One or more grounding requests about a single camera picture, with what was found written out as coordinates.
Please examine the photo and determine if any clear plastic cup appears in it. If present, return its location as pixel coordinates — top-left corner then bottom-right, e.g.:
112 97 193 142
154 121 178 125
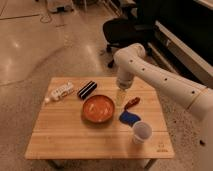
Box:
132 121 152 144

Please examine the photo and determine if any black office chair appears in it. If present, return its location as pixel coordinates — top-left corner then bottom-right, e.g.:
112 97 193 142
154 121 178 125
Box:
102 0 161 69

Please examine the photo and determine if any wooden table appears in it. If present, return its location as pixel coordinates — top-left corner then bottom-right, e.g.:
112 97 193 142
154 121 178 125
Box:
25 77 174 162

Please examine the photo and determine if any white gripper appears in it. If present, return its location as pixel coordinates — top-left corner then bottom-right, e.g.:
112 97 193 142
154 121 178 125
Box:
116 68 134 106

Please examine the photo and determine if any blue cloth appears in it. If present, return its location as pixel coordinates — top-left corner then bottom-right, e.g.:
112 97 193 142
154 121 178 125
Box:
119 111 141 126

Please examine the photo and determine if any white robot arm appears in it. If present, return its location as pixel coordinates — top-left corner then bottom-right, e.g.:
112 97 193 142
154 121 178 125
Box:
114 43 213 120

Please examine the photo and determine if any orange ceramic bowl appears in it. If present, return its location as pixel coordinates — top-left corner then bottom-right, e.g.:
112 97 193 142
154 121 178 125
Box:
82 95 115 123

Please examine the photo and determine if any floor cable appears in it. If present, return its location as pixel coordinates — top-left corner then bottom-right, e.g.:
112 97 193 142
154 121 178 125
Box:
39 0 54 24

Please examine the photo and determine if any black striped block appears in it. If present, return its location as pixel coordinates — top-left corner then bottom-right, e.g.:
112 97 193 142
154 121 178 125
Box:
77 81 97 100

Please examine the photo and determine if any white plastic bottle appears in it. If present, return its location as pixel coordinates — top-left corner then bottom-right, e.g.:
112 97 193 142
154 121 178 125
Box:
44 82 74 103

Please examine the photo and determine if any red handled tool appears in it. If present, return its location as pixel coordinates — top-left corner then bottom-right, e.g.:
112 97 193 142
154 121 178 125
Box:
124 97 140 110

